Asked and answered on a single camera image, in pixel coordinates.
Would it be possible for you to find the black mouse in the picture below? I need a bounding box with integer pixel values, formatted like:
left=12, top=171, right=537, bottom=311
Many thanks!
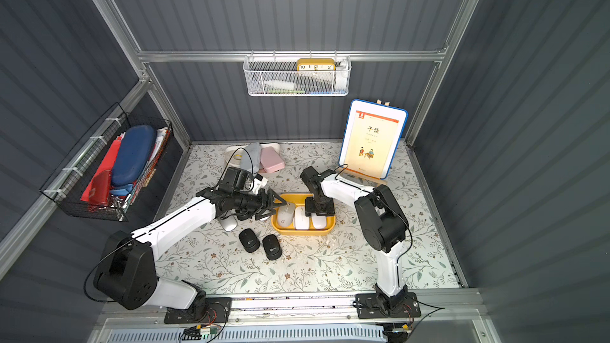
left=262, top=234, right=283, bottom=260
left=238, top=228, right=261, bottom=253

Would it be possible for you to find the blue oval case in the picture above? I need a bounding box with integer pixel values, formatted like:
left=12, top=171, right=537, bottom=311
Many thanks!
left=111, top=125, right=157, bottom=187

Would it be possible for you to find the yellow clock in basket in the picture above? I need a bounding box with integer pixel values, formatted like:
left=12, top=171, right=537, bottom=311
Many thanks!
left=297, top=57, right=336, bottom=72

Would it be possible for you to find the red folder in basket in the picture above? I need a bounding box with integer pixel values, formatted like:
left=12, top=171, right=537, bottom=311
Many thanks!
left=80, top=133, right=124, bottom=206

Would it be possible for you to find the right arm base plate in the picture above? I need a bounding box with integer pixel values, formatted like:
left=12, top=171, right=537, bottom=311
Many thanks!
left=352, top=292, right=422, bottom=319

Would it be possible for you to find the black wire wall basket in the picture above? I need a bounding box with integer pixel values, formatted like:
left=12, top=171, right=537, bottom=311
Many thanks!
left=41, top=105, right=173, bottom=222

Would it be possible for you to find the yellow plastic storage box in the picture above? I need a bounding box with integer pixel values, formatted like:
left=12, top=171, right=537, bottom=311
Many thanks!
left=271, top=193, right=336, bottom=237

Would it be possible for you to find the white mouse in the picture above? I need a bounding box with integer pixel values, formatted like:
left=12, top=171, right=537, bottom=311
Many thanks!
left=311, top=214, right=327, bottom=230
left=293, top=206, right=310, bottom=231

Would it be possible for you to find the book on blue board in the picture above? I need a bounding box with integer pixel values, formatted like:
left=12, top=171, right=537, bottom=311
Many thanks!
left=337, top=98, right=409, bottom=180

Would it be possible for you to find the white tray with tape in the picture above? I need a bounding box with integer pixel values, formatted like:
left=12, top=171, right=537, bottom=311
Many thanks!
left=224, top=143, right=284, bottom=173

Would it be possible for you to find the grey pencil case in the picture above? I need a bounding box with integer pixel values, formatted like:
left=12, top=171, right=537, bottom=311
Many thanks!
left=238, top=142, right=261, bottom=174

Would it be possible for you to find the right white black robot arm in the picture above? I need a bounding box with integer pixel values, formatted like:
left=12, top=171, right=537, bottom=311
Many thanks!
left=300, top=166, right=411, bottom=299

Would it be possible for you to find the silver mouse far left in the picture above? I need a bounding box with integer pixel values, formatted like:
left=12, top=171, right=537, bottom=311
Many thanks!
left=219, top=215, right=238, bottom=232

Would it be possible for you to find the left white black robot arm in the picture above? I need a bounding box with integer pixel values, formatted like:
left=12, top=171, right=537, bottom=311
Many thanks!
left=85, top=167, right=286, bottom=311

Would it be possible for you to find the aluminium front rail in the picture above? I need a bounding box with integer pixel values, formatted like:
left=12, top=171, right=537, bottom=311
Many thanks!
left=95, top=288, right=489, bottom=328

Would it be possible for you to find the grey mouse row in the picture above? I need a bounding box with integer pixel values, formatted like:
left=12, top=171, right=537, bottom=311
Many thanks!
left=276, top=202, right=296, bottom=229

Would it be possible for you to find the white wire mesh basket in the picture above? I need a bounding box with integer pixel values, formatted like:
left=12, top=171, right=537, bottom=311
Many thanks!
left=243, top=54, right=352, bottom=97

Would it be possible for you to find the pink box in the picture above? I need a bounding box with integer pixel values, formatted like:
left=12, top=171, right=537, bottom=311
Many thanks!
left=260, top=147, right=285, bottom=173

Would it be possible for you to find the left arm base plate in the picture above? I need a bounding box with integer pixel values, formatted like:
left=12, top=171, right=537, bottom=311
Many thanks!
left=164, top=297, right=232, bottom=325

